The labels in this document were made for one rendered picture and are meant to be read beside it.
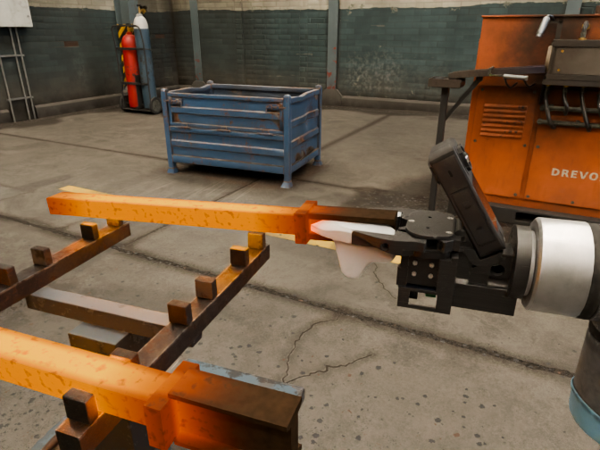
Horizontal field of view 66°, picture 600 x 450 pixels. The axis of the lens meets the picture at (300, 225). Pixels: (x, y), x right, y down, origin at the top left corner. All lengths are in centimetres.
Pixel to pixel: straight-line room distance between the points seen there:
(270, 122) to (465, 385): 253
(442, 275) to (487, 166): 286
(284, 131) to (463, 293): 323
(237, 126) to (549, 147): 223
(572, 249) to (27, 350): 45
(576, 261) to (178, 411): 34
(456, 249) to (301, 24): 777
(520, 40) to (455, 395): 215
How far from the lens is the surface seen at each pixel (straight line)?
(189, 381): 33
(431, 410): 173
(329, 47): 791
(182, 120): 413
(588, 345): 55
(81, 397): 36
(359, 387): 176
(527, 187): 332
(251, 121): 379
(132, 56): 761
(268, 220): 51
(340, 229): 47
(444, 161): 44
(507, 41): 322
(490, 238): 47
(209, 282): 46
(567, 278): 46
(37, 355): 41
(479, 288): 49
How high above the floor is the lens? 117
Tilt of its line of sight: 23 degrees down
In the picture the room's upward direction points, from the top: straight up
